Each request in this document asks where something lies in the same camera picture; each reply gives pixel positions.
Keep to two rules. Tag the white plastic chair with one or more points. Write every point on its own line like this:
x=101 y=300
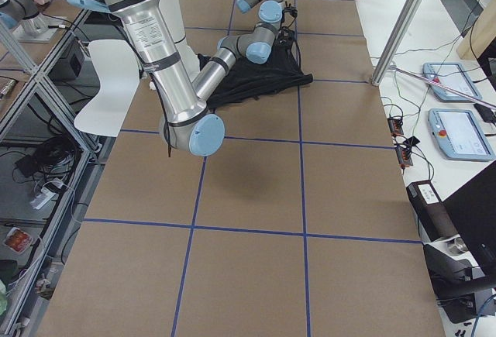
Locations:
x=118 y=73

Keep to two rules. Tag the aluminium frame post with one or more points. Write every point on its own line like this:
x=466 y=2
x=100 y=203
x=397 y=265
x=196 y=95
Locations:
x=398 y=32

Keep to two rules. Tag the small circuit board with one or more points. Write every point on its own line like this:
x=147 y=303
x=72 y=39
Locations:
x=395 y=126

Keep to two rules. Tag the red food package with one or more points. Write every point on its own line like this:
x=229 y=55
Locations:
x=18 y=240

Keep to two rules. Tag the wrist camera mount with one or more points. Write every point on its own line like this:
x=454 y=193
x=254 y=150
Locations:
x=289 y=9

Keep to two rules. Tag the far blue teach pendant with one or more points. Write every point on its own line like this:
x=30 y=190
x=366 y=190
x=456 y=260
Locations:
x=453 y=76

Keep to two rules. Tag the blue teach pendant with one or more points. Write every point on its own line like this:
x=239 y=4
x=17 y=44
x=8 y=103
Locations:
x=459 y=135
x=453 y=76

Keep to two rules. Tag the near blue teach pendant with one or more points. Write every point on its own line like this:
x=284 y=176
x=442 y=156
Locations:
x=459 y=135

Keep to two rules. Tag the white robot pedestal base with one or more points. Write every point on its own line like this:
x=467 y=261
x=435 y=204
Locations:
x=170 y=11

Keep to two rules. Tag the black graphic t-shirt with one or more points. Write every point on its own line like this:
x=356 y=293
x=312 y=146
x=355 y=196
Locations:
x=248 y=80

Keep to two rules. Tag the black box device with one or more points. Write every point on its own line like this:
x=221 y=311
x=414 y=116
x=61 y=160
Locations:
x=433 y=220

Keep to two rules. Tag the reacher grabber stick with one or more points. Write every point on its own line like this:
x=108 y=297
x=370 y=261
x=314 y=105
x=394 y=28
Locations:
x=485 y=109

